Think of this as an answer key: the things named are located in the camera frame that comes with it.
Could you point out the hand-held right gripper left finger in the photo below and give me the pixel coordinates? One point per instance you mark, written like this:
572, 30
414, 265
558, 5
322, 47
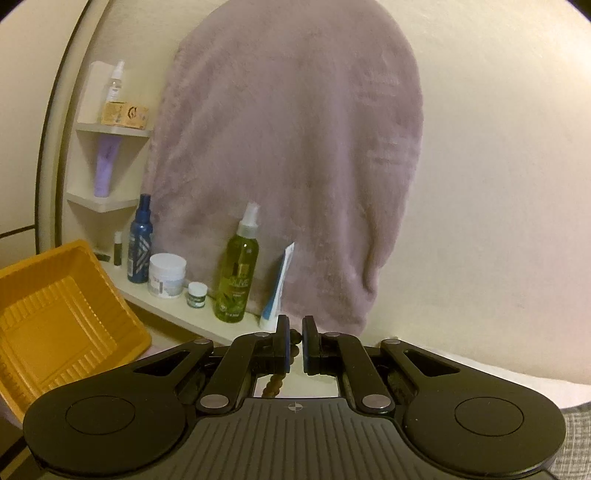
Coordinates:
286, 344

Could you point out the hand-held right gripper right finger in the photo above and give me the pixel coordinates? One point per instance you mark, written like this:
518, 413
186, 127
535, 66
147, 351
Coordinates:
305, 345

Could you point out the yellow plastic tray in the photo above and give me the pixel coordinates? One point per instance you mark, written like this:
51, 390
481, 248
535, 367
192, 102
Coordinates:
60, 318

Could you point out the white and blue tube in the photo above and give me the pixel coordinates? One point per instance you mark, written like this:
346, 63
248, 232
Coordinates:
277, 288

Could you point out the green spray bottle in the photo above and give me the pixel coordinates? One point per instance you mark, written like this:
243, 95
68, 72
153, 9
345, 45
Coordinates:
238, 272

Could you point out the small green jar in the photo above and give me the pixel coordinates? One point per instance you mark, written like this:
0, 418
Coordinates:
197, 296

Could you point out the white jar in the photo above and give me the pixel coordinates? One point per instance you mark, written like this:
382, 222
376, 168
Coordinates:
167, 276

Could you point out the white corner shelf unit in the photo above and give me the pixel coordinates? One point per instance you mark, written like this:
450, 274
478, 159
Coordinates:
152, 302

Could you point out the blue spray bottle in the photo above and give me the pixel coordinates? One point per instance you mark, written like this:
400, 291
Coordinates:
139, 240

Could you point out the pink fuzzy blanket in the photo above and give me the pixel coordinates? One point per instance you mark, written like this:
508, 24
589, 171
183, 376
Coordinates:
286, 161

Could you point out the small dark bottle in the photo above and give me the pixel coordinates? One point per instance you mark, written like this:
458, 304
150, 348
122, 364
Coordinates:
117, 249

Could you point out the small black stick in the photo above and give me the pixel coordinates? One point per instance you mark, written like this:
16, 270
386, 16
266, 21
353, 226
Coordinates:
102, 255

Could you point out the purple tube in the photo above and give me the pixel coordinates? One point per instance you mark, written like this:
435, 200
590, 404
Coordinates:
105, 168

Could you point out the grey checkered cushion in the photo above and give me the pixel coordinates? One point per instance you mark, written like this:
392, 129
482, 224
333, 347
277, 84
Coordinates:
575, 438

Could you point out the clear spray bottle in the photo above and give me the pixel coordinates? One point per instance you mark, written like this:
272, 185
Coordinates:
114, 85

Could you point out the black curved frame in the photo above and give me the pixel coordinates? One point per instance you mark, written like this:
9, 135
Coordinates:
55, 138

